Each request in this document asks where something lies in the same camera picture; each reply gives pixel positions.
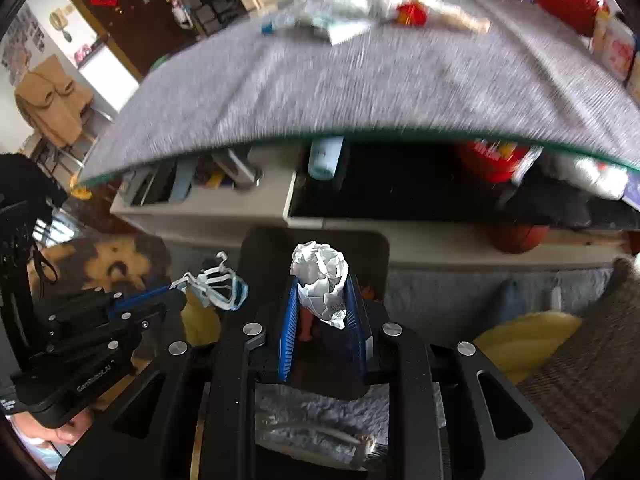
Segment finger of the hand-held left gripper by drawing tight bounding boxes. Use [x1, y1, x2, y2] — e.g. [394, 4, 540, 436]
[124, 290, 189, 347]
[106, 283, 188, 322]

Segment white cylindrical cup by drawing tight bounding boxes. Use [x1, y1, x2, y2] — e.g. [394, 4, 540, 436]
[307, 135, 346, 182]

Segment brown wooden door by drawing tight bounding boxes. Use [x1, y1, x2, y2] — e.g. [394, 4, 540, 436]
[54, 0, 242, 77]

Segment brown woven cushion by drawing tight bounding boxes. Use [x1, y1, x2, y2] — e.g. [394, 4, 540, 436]
[516, 259, 640, 477]

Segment white bottle pink label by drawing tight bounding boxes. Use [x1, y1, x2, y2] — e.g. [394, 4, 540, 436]
[602, 16, 639, 82]

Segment white paper ball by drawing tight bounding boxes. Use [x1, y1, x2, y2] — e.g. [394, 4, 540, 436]
[289, 241, 350, 331]

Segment orange basketball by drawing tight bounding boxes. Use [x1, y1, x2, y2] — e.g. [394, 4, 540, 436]
[487, 223, 552, 254]

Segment beige wall intercom phone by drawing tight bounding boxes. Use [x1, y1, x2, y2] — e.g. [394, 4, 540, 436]
[48, 5, 77, 42]

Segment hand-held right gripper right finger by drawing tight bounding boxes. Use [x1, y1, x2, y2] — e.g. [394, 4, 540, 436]
[346, 275, 587, 480]

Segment wall photo collage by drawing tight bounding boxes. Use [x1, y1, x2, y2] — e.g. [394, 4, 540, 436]
[0, 9, 47, 69]

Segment beige hanging coat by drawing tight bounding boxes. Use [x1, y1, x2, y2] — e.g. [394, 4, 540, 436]
[13, 55, 97, 149]

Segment grey woven table mat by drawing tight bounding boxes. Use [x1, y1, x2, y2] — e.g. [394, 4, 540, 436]
[77, 0, 640, 187]

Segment yellow cushion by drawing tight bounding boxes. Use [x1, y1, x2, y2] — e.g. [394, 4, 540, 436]
[471, 311, 584, 387]

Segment black bin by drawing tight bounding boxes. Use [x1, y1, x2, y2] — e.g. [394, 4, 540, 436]
[239, 226, 392, 473]

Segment white board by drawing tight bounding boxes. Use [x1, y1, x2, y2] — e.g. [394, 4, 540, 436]
[79, 41, 142, 112]

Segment pink and white toy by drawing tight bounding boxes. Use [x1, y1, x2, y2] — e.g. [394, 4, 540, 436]
[171, 0, 194, 29]

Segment beige stick wrapper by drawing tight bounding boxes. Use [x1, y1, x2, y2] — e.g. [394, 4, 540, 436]
[429, 6, 493, 36]

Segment dark cloth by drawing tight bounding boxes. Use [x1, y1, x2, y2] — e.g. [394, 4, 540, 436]
[0, 152, 55, 227]

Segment red snack bag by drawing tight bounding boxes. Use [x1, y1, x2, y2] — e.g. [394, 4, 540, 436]
[457, 139, 532, 184]

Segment silver foil wrapper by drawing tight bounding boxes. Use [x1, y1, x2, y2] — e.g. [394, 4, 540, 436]
[299, 9, 374, 46]

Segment yellow capped white bottle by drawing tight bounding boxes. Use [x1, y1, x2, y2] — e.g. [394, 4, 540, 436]
[592, 9, 614, 52]

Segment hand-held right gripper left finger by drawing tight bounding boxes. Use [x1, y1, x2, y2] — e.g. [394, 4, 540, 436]
[56, 276, 302, 480]

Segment clear plastic bottle blue cap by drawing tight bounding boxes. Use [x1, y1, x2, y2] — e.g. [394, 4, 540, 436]
[260, 9, 312, 37]

